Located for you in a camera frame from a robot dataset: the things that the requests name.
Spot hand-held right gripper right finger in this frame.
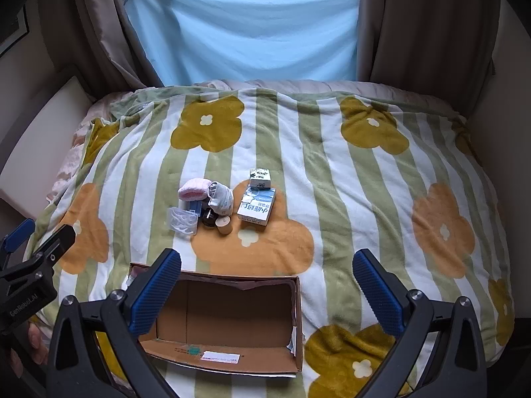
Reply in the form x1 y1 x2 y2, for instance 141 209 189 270
352 249 488 398

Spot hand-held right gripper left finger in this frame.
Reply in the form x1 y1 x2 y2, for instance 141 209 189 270
45 249 183 398

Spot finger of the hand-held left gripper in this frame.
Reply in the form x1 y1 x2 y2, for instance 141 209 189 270
29 223 77 276
0 218 37 260

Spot clear plastic floss box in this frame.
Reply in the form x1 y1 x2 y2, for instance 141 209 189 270
168 201 204 237

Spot cardboard box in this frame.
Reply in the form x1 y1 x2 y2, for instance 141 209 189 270
124 262 305 378

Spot pink towel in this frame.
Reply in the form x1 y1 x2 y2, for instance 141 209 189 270
178 178 211 202

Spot grey sock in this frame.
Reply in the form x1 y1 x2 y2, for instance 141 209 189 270
206 181 235 216

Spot white and blue carton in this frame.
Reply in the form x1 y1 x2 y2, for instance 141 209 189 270
236 186 278 228

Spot small printed carton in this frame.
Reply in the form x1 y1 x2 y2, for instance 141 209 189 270
248 167 272 191

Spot person's left hand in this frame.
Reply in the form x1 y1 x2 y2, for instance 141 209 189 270
27 321 48 367

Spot floral striped blanket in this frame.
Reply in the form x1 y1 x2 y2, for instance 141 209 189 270
25 85 515 398

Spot beige curtain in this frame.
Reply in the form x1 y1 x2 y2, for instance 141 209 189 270
68 0 167 96
359 0 498 92

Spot light blue sheet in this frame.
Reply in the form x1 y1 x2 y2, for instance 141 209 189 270
123 0 361 88

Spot dark picture frame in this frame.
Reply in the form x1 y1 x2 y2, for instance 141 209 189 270
0 4 30 56

